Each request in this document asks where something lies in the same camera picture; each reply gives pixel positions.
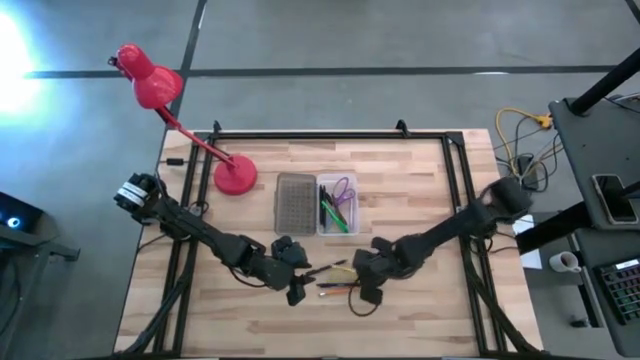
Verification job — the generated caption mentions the black floor cables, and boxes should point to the black floor cables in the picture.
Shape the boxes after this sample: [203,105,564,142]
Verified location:
[492,117,566,194]

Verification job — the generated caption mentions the black metal table frame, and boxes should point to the black metal table frame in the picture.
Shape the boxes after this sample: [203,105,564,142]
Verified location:
[119,119,541,359]

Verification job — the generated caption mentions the green highlighter marker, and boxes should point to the green highlighter marker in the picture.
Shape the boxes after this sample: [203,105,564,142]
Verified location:
[320,199,350,235]

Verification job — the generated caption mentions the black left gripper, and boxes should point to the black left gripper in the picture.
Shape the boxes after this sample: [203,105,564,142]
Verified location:
[258,235,316,308]

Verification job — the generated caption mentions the red desk lamp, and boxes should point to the red desk lamp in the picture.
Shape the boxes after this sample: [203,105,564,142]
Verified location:
[107,43,259,197]

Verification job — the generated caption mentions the purple-handled scissors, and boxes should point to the purple-handled scissors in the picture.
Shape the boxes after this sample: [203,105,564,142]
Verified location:
[331,175,357,209]

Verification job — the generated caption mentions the yellow cable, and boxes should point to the yellow cable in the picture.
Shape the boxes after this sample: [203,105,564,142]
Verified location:
[494,107,554,176]

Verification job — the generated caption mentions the white paper sheet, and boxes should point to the white paper sheet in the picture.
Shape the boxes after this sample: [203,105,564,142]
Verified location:
[512,213,544,270]

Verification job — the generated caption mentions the black slanted pole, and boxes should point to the black slanted pole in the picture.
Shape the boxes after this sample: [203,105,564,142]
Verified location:
[569,47,640,117]

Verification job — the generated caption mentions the brown clip pen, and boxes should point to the brown clip pen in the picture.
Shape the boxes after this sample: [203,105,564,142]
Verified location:
[304,258,349,277]

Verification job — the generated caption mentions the black device with blue light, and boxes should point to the black device with blue light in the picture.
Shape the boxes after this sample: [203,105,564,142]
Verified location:
[0,191,44,234]

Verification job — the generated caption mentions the thin dark pen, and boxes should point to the thin dark pen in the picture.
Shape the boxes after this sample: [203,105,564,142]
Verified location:
[327,192,349,226]

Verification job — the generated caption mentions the keyboard with green keys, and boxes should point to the keyboard with green keys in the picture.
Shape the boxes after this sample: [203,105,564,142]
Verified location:
[598,257,640,326]

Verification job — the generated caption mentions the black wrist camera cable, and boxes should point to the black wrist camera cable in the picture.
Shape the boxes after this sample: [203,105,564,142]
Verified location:
[227,266,267,290]
[348,285,382,318]

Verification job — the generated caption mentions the black stand bar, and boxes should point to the black stand bar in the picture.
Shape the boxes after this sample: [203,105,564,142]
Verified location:
[514,182,640,256]

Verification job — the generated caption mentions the black smartphone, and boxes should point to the black smartphone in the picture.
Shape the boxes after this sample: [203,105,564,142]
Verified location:
[591,173,640,225]

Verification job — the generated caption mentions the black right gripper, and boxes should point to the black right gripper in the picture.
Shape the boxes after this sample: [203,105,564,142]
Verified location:
[352,237,416,307]

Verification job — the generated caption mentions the white mug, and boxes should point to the white mug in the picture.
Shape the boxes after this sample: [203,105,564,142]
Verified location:
[548,250,583,274]

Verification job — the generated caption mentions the long matte black pen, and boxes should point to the long matte black pen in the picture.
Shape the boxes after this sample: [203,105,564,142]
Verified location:
[318,184,329,229]

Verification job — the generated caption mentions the grey side desk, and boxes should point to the grey side desk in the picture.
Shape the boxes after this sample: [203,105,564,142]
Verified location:
[548,92,640,356]

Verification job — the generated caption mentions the black floor stand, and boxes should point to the black floor stand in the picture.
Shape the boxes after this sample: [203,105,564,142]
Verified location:
[0,224,81,264]

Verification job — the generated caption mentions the grey-lidded clear plastic supply box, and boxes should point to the grey-lidded clear plastic supply box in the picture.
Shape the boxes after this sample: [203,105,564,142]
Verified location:
[273,171,361,238]

